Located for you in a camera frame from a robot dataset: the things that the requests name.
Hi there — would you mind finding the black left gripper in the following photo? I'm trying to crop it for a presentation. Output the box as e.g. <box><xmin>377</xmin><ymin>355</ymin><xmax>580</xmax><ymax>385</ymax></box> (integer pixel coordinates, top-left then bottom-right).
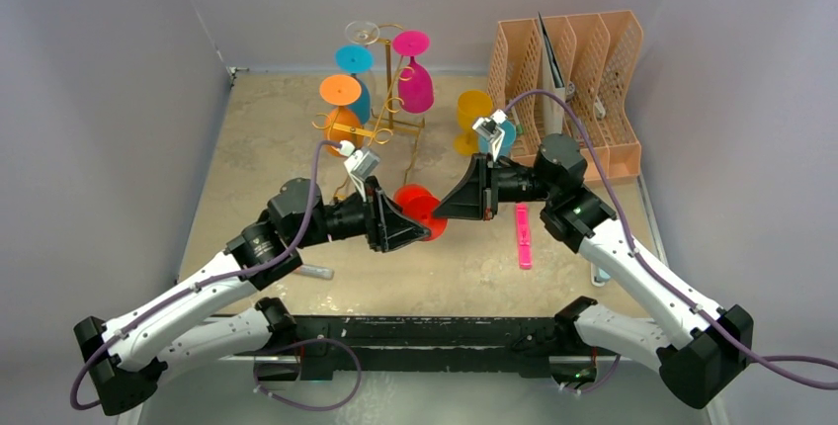
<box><xmin>293</xmin><ymin>176</ymin><xmax>430</xmax><ymax>251</ymax></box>

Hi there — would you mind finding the red wine glass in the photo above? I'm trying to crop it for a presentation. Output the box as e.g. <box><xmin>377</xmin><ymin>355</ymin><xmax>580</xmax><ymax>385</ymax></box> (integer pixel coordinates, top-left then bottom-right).
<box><xmin>394</xmin><ymin>184</ymin><xmax>448</xmax><ymax>241</ymax></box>

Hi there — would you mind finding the light blue wine glass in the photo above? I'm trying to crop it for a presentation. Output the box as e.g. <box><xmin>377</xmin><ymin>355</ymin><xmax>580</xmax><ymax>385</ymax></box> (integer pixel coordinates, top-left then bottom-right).
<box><xmin>477</xmin><ymin>121</ymin><xmax>517</xmax><ymax>156</ymax></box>

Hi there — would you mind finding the yellow wine glass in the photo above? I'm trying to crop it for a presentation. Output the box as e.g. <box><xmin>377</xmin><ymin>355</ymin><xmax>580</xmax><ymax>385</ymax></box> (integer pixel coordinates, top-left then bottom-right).
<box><xmin>454</xmin><ymin>90</ymin><xmax>493</xmax><ymax>156</ymax></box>

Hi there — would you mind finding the magenta wine glass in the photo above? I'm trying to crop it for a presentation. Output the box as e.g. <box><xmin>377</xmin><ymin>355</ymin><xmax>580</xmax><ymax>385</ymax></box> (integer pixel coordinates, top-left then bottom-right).
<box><xmin>392</xmin><ymin>30</ymin><xmax>435</xmax><ymax>114</ymax></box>

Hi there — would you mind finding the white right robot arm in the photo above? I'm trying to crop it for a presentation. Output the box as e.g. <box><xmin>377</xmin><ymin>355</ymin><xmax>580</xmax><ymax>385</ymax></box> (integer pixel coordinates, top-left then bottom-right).
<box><xmin>433</xmin><ymin>134</ymin><xmax>754</xmax><ymax>409</ymax></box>

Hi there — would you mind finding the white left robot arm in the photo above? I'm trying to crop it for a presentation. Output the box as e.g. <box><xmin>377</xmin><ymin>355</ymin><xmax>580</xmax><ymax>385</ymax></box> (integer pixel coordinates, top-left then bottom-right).
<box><xmin>70</xmin><ymin>176</ymin><xmax>431</xmax><ymax>416</ymax></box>

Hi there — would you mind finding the orange wine glass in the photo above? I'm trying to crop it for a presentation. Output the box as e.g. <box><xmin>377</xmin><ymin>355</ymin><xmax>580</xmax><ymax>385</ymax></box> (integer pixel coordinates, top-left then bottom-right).
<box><xmin>318</xmin><ymin>74</ymin><xmax>364</xmax><ymax>147</ymax></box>

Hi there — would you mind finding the teal rear wine glass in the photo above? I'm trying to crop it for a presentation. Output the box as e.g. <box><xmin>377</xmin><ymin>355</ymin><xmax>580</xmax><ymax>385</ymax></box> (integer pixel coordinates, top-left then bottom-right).
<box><xmin>334</xmin><ymin>44</ymin><xmax>374</xmax><ymax>126</ymax></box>

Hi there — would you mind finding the clear wine glass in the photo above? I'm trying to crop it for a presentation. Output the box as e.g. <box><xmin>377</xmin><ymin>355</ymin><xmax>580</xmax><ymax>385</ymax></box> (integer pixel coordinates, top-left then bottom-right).
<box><xmin>344</xmin><ymin>21</ymin><xmax>380</xmax><ymax>46</ymax></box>

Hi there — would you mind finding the pink highlighter marker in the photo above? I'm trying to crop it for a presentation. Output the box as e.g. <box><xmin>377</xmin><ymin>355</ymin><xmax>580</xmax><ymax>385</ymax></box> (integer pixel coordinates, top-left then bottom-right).
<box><xmin>515</xmin><ymin>203</ymin><xmax>533</xmax><ymax>270</ymax></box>

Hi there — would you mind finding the white folder in organizer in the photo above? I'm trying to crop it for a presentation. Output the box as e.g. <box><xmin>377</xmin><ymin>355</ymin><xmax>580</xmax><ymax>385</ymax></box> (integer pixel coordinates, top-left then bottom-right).
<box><xmin>538</xmin><ymin>13</ymin><xmax>566</xmax><ymax>135</ymax></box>

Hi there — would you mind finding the orange grey marker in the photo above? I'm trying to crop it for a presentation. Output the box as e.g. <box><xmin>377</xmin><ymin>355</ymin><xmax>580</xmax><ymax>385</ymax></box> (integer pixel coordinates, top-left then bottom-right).
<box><xmin>293</xmin><ymin>265</ymin><xmax>334</xmax><ymax>281</ymax></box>

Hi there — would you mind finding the light blue white eraser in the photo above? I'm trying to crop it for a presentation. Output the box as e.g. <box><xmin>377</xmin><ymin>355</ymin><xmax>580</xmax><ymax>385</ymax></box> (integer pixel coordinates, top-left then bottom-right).
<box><xmin>590</xmin><ymin>264</ymin><xmax>611</xmax><ymax>288</ymax></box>

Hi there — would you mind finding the peach plastic file organizer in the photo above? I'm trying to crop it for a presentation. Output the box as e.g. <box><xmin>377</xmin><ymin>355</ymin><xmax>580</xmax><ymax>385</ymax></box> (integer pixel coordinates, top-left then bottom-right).
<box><xmin>487</xmin><ymin>10</ymin><xmax>643</xmax><ymax>181</ymax></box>

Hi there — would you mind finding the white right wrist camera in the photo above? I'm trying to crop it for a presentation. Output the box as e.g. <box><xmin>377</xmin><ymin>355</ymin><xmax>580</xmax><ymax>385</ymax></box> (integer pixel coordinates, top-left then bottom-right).
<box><xmin>472</xmin><ymin>110</ymin><xmax>507</xmax><ymax>161</ymax></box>

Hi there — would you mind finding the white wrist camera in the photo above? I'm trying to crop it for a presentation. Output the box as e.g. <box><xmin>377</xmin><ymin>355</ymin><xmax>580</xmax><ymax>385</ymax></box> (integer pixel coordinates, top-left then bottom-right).
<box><xmin>472</xmin><ymin>110</ymin><xmax>507</xmax><ymax>161</ymax></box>
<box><xmin>338</xmin><ymin>140</ymin><xmax>380</xmax><ymax>200</ymax></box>

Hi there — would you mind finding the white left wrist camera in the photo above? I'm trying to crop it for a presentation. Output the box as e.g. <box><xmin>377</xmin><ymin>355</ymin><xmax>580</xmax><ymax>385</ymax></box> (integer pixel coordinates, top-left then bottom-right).
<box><xmin>338</xmin><ymin>140</ymin><xmax>380</xmax><ymax>200</ymax></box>

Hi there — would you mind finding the gold wire glass rack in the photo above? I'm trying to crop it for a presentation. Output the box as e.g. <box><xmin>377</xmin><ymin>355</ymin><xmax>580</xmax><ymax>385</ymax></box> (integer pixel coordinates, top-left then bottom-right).
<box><xmin>311</xmin><ymin>24</ymin><xmax>425</xmax><ymax>183</ymax></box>

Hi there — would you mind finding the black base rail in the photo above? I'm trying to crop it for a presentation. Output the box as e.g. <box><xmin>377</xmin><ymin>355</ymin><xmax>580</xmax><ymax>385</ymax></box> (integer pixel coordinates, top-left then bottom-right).
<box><xmin>259</xmin><ymin>315</ymin><xmax>591</xmax><ymax>381</ymax></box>

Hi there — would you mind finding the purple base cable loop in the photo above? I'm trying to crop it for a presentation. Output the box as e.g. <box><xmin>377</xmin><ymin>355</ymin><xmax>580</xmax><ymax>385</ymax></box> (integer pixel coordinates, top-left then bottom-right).
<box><xmin>251</xmin><ymin>336</ymin><xmax>364</xmax><ymax>411</ymax></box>

